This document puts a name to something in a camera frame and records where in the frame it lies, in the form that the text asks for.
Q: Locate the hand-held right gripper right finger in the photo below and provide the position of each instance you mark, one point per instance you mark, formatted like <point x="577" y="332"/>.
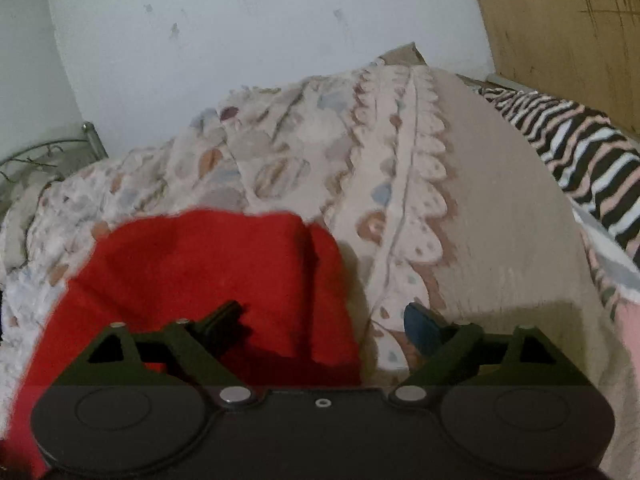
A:
<point x="421" y="330"/>

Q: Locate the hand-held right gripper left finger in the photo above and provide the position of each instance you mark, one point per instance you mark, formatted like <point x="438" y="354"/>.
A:
<point x="222" y="322"/>

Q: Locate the red cloth garment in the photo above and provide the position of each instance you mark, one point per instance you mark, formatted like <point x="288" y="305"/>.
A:
<point x="175" y="270"/>

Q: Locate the patterned circle print duvet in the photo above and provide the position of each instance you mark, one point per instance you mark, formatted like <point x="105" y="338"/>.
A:
<point x="350" y="160"/>

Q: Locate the zebra striped blanket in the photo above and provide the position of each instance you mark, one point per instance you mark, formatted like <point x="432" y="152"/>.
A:
<point x="590" y="160"/>

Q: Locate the wooden board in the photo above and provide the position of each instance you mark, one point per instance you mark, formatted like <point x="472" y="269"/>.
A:
<point x="565" y="25"/>

